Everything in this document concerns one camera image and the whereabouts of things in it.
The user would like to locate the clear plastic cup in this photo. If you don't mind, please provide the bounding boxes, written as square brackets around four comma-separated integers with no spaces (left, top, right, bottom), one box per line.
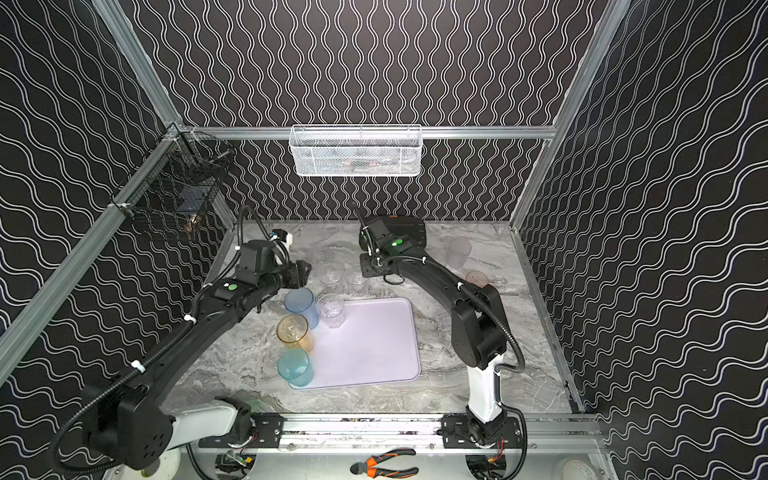
[316,294,346,329]
[318,263,343,289]
[345,270,369,296]

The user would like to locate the blue ribbed plastic cup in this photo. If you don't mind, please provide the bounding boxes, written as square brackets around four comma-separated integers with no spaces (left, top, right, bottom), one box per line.
[283,287,319,330]

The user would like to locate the yellow transparent cup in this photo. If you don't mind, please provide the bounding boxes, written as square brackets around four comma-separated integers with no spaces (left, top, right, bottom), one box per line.
[276,314,314,353]

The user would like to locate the teal plastic cup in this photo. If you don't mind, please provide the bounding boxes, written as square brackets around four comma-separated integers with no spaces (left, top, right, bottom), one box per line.
[277,348,314,387]

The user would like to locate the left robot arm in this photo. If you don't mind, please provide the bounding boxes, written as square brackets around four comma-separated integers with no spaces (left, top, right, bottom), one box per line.
[46,230,312,477]

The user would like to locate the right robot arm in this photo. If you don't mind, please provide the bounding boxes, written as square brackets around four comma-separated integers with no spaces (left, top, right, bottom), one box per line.
[358,214,526,446]

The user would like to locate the lilac plastic tray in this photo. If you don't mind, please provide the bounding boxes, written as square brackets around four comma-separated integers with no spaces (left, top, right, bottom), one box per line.
[303,298,421,390]

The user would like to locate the black plastic case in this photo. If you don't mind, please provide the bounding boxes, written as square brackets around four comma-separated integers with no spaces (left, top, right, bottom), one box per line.
[384,216,427,252]

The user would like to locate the frosted plastic cup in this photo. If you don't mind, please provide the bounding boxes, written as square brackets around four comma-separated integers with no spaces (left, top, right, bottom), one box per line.
[448,237,472,269]

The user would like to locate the pink plastic cup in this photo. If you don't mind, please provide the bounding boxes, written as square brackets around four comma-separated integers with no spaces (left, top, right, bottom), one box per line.
[465,270,490,288]

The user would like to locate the white tape roll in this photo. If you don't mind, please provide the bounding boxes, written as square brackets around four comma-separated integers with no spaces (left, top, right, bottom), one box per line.
[138,448,181,480]

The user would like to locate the white round lid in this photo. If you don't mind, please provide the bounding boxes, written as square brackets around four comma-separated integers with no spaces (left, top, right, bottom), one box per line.
[552,458,600,480]

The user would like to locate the white wire basket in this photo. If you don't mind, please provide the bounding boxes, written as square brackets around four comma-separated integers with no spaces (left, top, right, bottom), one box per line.
[289,124,424,177]

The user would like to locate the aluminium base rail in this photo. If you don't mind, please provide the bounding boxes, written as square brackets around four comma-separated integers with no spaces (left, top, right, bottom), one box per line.
[197,411,601,454]

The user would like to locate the orange handled pliers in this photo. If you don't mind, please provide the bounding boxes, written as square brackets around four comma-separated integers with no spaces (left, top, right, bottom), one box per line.
[349,447,420,479]

